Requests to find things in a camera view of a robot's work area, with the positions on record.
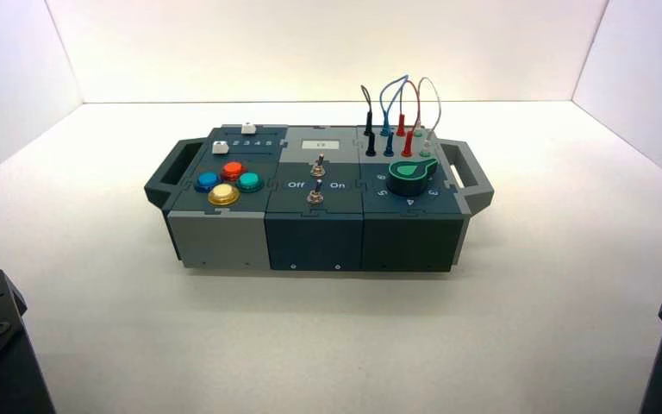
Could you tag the red push button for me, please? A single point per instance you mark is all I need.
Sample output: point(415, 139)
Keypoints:
point(232, 170)

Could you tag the yellow push button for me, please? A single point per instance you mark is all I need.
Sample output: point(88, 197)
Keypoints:
point(223, 194)

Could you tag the blue push button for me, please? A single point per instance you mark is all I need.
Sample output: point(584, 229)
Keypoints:
point(207, 181)

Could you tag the teal push button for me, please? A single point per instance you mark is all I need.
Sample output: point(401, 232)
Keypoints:
point(249, 181)

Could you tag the metal toggle switch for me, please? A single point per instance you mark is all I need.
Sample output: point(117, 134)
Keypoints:
point(315, 193)
point(318, 166)

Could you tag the small white display label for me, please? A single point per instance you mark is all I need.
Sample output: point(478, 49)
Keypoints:
point(320, 145)

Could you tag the green rotary knob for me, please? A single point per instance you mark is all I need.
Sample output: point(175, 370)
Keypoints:
point(412, 176)

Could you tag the grey modular control box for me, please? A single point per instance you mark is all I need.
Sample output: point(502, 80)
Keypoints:
point(314, 234)

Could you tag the white slider knob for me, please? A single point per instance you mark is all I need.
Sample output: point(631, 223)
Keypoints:
point(248, 128)
point(219, 148)

